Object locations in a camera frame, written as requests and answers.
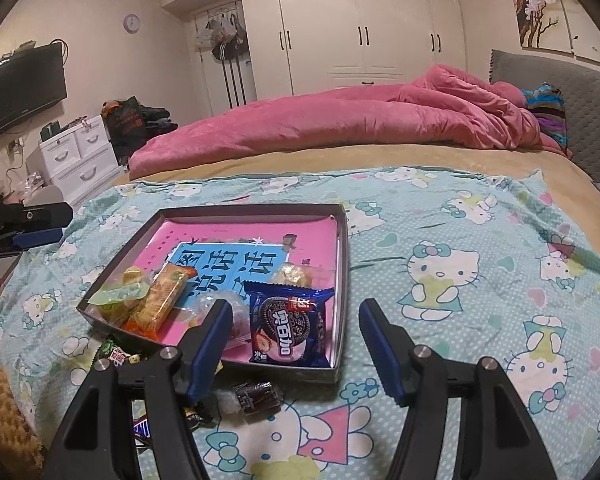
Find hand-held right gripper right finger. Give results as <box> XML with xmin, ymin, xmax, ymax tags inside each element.
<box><xmin>358</xmin><ymin>298</ymin><xmax>556</xmax><ymax>480</ymax></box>

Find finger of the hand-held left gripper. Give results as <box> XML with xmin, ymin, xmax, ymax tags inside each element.
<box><xmin>0</xmin><ymin>200</ymin><xmax>74</xmax><ymax>236</ymax></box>
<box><xmin>0</xmin><ymin>228</ymin><xmax>65</xmax><ymax>261</ymax></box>

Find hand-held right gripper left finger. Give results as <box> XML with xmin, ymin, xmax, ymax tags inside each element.
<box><xmin>41</xmin><ymin>299</ymin><xmax>234</xmax><ymax>480</ymax></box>

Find clear-wrapped pink pastry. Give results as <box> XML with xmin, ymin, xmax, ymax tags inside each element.
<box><xmin>190</xmin><ymin>295</ymin><xmax>253</xmax><ymax>351</ymax></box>

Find orange snack packet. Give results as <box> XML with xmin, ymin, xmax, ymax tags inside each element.
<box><xmin>122</xmin><ymin>262</ymin><xmax>196</xmax><ymax>336</ymax></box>

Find dark shallow cardboard box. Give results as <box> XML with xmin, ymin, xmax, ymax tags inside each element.
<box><xmin>76</xmin><ymin>203</ymin><xmax>350</xmax><ymax>385</ymax></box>

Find blue cookie packet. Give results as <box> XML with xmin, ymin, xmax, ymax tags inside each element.
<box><xmin>243</xmin><ymin>281</ymin><xmax>336</xmax><ymax>368</ymax></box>

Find green-wrapped yellow cake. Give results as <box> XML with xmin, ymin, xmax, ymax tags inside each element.
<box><xmin>87</xmin><ymin>267</ymin><xmax>153</xmax><ymax>323</ymax></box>

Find clear-wrapped golden pastry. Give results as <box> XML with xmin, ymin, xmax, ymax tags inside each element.
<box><xmin>270</xmin><ymin>260</ymin><xmax>336</xmax><ymax>291</ymax></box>

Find dark brown chocolate packet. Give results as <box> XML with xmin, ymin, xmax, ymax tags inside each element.
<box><xmin>217</xmin><ymin>380</ymin><xmax>283</xmax><ymax>416</ymax></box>

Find white drawer cabinet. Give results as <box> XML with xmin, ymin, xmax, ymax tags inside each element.
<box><xmin>39</xmin><ymin>115</ymin><xmax>121</xmax><ymax>198</ymax></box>

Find black flat television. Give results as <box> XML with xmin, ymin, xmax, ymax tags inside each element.
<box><xmin>0</xmin><ymin>42</ymin><xmax>68</xmax><ymax>138</ymax></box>

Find yellow snack packet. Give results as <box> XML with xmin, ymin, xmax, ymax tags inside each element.
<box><xmin>182</xmin><ymin>405</ymin><xmax>216</xmax><ymax>431</ymax></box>

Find dark green snack packet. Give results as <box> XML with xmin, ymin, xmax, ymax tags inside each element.
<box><xmin>92</xmin><ymin>337</ymin><xmax>141</xmax><ymax>366</ymax></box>

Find dark striped snack packet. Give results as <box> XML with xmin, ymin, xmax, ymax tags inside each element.
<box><xmin>131</xmin><ymin>412</ymin><xmax>153</xmax><ymax>453</ymax></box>

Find pink book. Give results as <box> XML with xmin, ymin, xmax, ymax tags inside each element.
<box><xmin>130</xmin><ymin>215</ymin><xmax>341</xmax><ymax>361</ymax></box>

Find dark pile of clothes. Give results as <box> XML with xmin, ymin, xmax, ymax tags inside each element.
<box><xmin>100</xmin><ymin>96</ymin><xmax>178</xmax><ymax>166</ymax></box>

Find printed cartoon blanket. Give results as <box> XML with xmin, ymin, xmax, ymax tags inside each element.
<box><xmin>0</xmin><ymin>167</ymin><xmax>600</xmax><ymax>480</ymax></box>

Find yellow fleece clothing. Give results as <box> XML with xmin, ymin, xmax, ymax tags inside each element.
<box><xmin>0</xmin><ymin>360</ymin><xmax>43</xmax><ymax>480</ymax></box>

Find tan bed sheet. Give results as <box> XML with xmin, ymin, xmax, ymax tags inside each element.
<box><xmin>112</xmin><ymin>142</ymin><xmax>600</xmax><ymax>281</ymax></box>

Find pink quilt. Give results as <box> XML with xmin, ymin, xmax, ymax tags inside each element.
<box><xmin>128</xmin><ymin>64</ymin><xmax>573</xmax><ymax>181</ymax></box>

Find hanging bags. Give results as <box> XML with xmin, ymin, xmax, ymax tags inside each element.
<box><xmin>195</xmin><ymin>12</ymin><xmax>248</xmax><ymax>53</ymax></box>

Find striped colourful pillow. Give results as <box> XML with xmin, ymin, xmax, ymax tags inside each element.
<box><xmin>522</xmin><ymin>84</ymin><xmax>573</xmax><ymax>158</ymax></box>

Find grey padded headboard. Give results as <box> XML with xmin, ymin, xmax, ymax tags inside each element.
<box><xmin>490</xmin><ymin>49</ymin><xmax>600</xmax><ymax>186</ymax></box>

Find white wardrobe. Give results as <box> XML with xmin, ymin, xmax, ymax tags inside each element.
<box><xmin>161</xmin><ymin>0</ymin><xmax>468</xmax><ymax>96</ymax></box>

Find floral wall painting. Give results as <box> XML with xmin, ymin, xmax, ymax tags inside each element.
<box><xmin>502</xmin><ymin>0</ymin><xmax>600</xmax><ymax>68</ymax></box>

